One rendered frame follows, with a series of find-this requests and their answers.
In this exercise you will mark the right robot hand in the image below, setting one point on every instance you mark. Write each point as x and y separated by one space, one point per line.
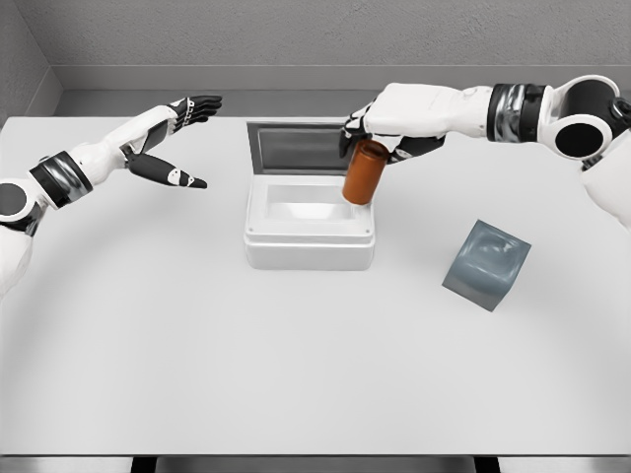
409 115

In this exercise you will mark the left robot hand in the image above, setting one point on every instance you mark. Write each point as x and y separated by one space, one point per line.
148 129

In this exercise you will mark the brown cylindrical can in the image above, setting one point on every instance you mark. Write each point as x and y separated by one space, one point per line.
364 172

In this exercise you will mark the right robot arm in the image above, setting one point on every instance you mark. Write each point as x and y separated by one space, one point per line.
557 123

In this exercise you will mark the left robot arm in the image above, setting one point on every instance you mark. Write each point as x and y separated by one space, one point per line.
54 177

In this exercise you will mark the white box with hinged lid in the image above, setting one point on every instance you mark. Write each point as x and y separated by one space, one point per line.
308 207

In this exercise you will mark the grey metallic cube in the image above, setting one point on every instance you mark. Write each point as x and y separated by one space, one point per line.
485 266

